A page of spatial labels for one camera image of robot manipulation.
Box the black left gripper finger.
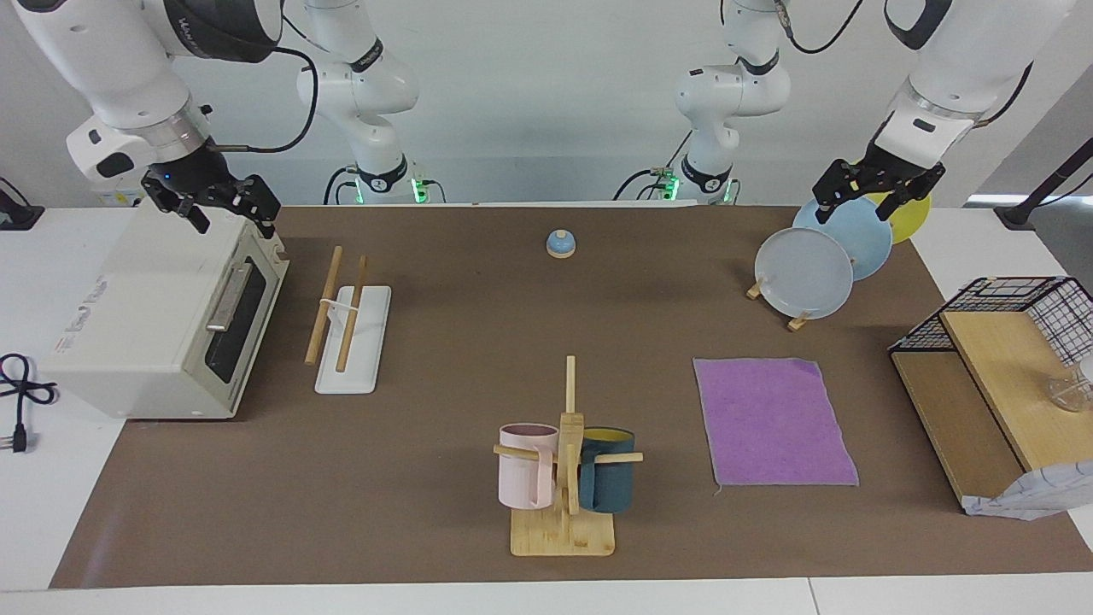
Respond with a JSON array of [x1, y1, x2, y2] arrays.
[[811, 162, 865, 225], [875, 164, 947, 223]]

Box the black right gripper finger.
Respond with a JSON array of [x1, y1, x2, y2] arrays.
[[171, 198, 211, 235], [224, 174, 282, 240]]

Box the purple and grey towel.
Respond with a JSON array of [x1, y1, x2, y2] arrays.
[[693, 357, 860, 489]]

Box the wooden plate rack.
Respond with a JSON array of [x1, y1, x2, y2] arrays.
[[746, 278, 812, 332]]

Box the white towel rack wooden rods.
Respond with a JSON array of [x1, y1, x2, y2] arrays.
[[305, 246, 392, 395]]

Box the yellow plate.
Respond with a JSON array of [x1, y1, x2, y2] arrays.
[[867, 190, 932, 244]]

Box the light blue plate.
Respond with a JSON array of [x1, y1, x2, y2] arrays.
[[792, 198, 894, 281]]

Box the grey plate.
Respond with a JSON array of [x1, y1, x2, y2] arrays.
[[755, 227, 855, 320]]

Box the black stand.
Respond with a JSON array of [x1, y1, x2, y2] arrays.
[[0, 178, 45, 231], [995, 137, 1093, 230]]

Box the beige toaster oven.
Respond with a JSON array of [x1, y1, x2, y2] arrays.
[[38, 205, 289, 421]]

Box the wooden shelf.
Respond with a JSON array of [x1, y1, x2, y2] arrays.
[[890, 309, 1093, 513]]

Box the clear glass vessel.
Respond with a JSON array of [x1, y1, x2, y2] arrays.
[[1046, 359, 1093, 413]]

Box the brown table mat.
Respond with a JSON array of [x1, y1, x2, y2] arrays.
[[50, 205, 1093, 590]]

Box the white blue patterned cloth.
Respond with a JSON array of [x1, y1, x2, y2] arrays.
[[963, 461, 1093, 522]]

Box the dark teal mug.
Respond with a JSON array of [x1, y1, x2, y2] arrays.
[[579, 427, 636, 513]]

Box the pink mug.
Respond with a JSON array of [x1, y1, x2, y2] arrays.
[[499, 424, 559, 510]]

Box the wooden mug tree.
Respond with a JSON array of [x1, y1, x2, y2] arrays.
[[493, 355, 644, 558]]

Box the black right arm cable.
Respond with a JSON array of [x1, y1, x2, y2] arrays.
[[209, 13, 321, 155]]

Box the black wire basket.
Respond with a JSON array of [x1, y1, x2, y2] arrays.
[[888, 276, 1093, 366]]

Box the black power cable with plug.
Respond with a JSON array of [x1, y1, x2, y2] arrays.
[[0, 353, 59, 454]]

